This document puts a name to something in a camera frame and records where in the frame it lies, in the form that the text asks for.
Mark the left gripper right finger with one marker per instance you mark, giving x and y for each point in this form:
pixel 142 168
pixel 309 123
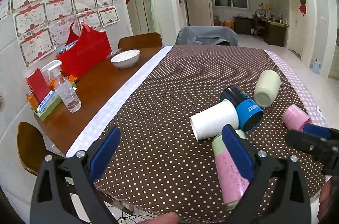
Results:
pixel 277 191

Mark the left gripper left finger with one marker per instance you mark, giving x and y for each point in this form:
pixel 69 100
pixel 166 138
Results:
pixel 51 201

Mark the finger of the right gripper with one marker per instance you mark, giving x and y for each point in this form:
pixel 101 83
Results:
pixel 319 142

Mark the glass cup green pink paper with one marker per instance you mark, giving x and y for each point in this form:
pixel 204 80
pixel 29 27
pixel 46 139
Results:
pixel 232 184

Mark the small pink cup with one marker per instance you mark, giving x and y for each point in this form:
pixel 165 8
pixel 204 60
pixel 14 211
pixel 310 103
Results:
pixel 295 119

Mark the blue black can cup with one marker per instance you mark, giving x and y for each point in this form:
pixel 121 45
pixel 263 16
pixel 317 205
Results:
pixel 249 113

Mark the pale green ceramic cup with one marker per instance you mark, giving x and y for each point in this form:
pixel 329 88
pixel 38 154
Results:
pixel 267 88

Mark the white paper cup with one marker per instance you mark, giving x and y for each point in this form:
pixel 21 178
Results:
pixel 211 121

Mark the right hand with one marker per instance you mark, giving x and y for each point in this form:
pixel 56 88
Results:
pixel 325 196

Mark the left hand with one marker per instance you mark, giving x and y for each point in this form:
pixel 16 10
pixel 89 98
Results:
pixel 169 218

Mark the wooden chair left side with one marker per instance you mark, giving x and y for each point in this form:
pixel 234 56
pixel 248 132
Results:
pixel 31 148

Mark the wooden chair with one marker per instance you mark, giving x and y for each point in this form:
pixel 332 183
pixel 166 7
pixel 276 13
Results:
pixel 148 40
pixel 31 148

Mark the blue bucket on floor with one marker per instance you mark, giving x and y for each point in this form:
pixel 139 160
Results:
pixel 315 66

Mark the clear spray bottle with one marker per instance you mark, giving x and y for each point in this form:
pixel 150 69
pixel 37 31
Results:
pixel 61 85

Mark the brown polka dot tablecloth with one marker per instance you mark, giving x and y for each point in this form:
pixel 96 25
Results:
pixel 165 161

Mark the dark wooden desk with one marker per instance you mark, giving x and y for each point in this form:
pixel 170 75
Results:
pixel 273 33

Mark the red box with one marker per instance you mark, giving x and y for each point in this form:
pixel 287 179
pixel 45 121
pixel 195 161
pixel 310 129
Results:
pixel 38 85

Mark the red door ornament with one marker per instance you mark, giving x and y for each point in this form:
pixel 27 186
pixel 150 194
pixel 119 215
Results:
pixel 302 7

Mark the red tote bag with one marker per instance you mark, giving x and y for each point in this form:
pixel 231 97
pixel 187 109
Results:
pixel 90 48

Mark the grey covered chair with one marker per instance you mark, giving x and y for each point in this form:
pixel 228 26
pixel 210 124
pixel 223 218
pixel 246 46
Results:
pixel 207 35

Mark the white ceramic bowl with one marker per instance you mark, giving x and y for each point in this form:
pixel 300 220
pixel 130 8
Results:
pixel 125 59

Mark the wooden chair far side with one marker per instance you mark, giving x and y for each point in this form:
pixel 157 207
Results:
pixel 148 40

